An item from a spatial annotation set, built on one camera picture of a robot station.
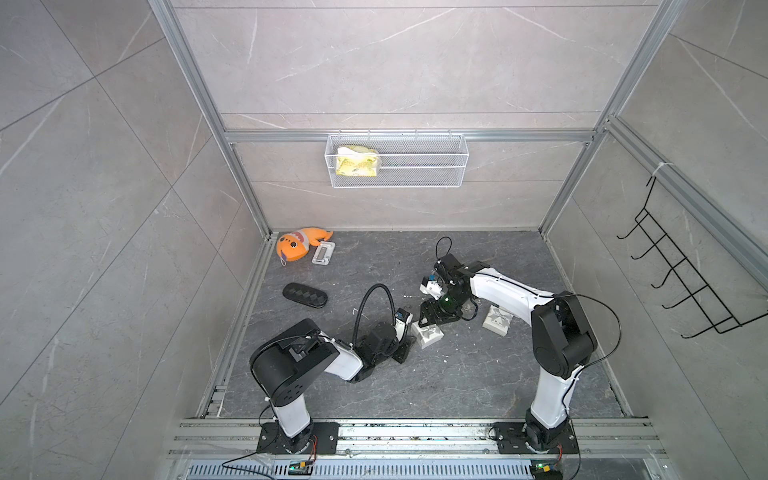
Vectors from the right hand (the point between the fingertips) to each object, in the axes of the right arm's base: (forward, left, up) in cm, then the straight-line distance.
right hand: (430, 322), depth 88 cm
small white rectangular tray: (+31, +37, -3) cm, 49 cm away
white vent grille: (-35, +20, -6) cm, 41 cm away
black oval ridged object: (+12, +41, -2) cm, 42 cm away
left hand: (-1, +5, -4) cm, 7 cm away
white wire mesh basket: (+49, +5, +24) cm, 55 cm away
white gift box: (-4, +2, 0) cm, 4 cm away
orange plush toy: (+29, +46, +3) cm, 55 cm away
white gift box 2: (+1, -21, -1) cm, 21 cm away
